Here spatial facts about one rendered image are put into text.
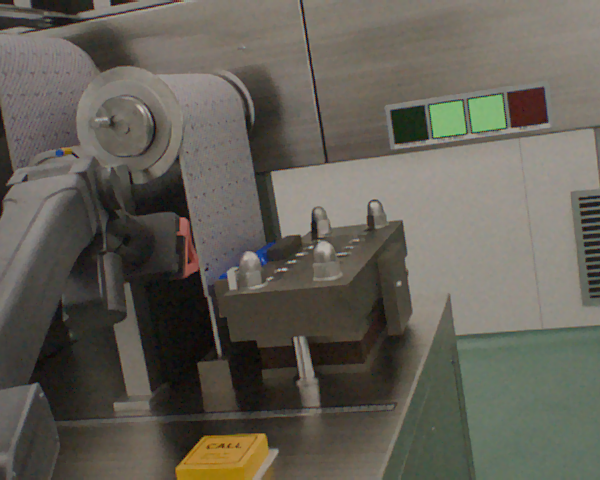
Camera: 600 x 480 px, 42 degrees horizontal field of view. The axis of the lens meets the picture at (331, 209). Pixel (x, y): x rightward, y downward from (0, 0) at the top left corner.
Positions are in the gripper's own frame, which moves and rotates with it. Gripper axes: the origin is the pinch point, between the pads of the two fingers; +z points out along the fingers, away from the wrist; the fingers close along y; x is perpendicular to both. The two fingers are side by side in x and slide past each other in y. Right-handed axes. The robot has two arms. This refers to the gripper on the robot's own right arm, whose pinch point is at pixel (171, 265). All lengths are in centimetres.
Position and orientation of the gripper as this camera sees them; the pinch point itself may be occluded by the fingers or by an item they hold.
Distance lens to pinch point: 93.8
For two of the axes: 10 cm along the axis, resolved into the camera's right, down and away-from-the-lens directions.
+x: -0.3, -9.4, 3.3
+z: 2.9, 3.1, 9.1
